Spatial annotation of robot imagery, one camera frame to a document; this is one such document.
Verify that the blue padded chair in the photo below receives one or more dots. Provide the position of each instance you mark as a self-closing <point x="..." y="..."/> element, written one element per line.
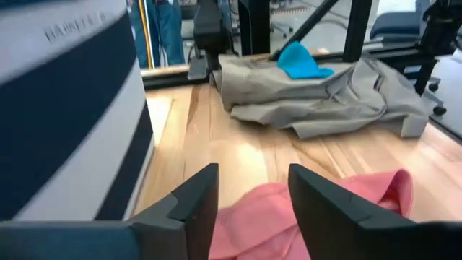
<point x="395" y="25"/>

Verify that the navy white-striped fabric bin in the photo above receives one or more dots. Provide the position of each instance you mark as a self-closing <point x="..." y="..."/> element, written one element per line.
<point x="65" y="119"/>

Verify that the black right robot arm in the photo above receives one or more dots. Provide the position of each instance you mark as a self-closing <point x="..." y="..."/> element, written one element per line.
<point x="211" y="25"/>

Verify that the person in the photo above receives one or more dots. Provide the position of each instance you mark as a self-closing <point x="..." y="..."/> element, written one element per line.
<point x="169" y="32"/>

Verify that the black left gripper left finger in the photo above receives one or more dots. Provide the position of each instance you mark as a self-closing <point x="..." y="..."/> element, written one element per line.
<point x="187" y="224"/>

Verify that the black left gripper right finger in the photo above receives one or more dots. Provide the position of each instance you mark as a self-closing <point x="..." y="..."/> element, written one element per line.
<point x="332" y="224"/>

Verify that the teal sock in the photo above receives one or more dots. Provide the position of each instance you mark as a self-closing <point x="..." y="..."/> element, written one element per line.
<point x="301" y="63"/>

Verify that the black office chair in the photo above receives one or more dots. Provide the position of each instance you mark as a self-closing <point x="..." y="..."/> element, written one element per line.
<point x="438" y="29"/>

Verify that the pink shirt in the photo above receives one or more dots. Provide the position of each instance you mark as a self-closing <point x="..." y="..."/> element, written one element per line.
<point x="260" y="224"/>

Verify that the khaki garment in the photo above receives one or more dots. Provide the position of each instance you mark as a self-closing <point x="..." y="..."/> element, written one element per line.
<point x="288" y="97"/>

